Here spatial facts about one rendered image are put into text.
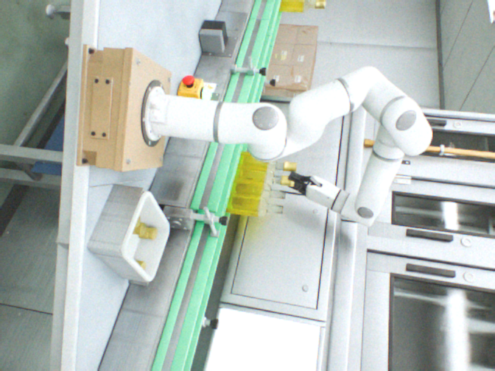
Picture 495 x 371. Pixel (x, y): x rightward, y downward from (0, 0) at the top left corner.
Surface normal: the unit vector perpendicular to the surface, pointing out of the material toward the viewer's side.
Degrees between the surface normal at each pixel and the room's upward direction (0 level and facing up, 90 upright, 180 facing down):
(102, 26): 0
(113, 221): 90
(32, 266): 90
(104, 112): 90
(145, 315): 90
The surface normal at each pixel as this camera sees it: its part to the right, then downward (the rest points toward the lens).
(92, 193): 0.98, 0.13
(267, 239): -0.08, -0.52
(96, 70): -0.19, 0.09
